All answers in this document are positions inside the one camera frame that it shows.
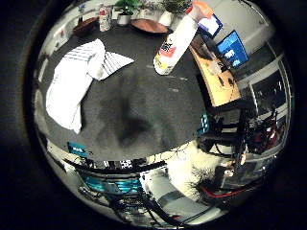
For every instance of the white spray bottle orange trigger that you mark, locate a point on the white spray bottle orange trigger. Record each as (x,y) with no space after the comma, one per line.
(179,41)

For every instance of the white striped cloth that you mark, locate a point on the white striped cloth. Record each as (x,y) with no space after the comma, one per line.
(67,89)

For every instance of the teal patterned panel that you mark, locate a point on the teal patterned panel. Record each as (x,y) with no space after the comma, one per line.
(203,124)

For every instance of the light wooden desk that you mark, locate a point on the light wooden desk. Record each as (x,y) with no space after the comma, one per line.
(220,83)

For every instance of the teal plastic crate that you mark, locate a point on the teal plastic crate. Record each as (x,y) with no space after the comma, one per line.
(123,185)

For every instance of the teal label sign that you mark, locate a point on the teal label sign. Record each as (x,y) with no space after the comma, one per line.
(77,149)

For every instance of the copper brown oval plate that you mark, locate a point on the copper brown oval plate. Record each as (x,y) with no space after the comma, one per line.
(149,26)

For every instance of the blue computer monitor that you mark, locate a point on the blue computer monitor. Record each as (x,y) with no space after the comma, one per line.
(233,49)

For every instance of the green plant in silver pot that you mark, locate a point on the green plant in silver pot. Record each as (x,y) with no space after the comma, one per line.
(124,14)

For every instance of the blue and white laptop screen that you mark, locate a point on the blue and white laptop screen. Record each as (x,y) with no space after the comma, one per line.
(211,25)

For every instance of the green plant in white pot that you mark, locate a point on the green plant in white pot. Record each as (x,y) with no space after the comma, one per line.
(171,9)

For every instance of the red and white canister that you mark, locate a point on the red and white canister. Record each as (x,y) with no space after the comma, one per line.
(104,18)

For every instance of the dark brown wooden bowl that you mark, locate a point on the dark brown wooden bowl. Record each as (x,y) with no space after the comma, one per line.
(84,27)

